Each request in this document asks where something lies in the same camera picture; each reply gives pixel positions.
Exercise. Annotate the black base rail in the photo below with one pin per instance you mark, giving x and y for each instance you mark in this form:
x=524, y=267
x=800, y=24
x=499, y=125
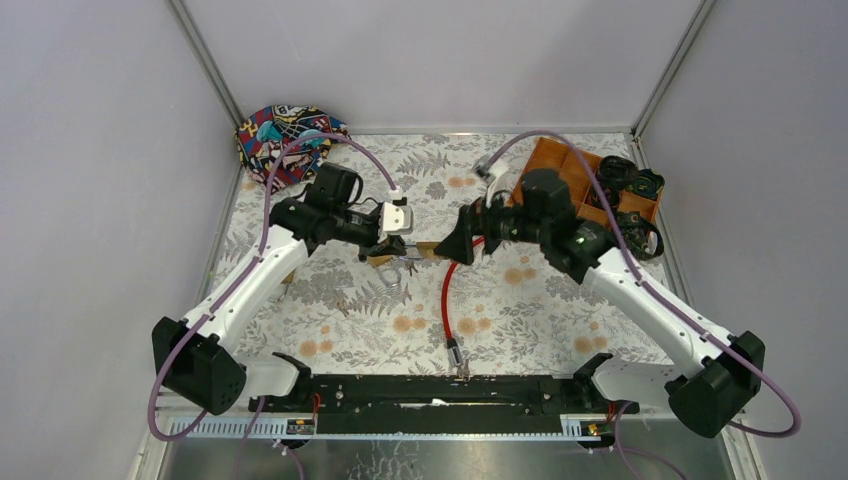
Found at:
x=403, y=404

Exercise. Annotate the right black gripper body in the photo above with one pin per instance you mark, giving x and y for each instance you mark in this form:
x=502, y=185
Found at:
x=497, y=223

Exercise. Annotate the small metal key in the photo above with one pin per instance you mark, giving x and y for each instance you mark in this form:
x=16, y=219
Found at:
x=343, y=306

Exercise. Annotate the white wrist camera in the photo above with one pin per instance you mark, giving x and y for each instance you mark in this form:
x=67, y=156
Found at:
x=492, y=173
x=396, y=217

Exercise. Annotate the orange compartment tray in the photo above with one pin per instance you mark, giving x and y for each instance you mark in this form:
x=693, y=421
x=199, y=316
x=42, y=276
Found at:
x=627, y=188

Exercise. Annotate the floral table mat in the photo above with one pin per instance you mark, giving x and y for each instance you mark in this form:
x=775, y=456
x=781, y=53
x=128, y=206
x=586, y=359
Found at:
x=530, y=318

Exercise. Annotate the colourful patterned cloth bag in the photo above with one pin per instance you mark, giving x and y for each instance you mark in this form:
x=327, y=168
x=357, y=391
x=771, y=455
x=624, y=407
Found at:
x=262, y=137

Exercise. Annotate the red cable lock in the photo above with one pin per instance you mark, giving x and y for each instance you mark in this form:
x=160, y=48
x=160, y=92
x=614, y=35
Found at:
x=455, y=332

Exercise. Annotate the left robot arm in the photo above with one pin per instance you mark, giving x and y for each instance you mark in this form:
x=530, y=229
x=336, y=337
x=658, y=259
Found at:
x=194, y=356

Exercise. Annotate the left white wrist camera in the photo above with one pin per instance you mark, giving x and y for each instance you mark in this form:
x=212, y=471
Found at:
x=396, y=217

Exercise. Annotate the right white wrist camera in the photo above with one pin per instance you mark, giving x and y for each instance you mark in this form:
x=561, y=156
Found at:
x=492, y=173

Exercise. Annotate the silver key bunch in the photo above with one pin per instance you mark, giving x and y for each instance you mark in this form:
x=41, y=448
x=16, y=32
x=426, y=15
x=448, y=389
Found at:
x=410, y=266

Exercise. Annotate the small brass padlock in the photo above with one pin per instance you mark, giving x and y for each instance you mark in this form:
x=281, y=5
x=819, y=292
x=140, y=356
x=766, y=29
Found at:
x=386, y=269

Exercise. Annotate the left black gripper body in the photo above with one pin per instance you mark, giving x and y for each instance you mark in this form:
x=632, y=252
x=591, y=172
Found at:
x=378, y=241

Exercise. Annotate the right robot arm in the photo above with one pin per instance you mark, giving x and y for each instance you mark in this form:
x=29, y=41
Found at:
x=708, y=381

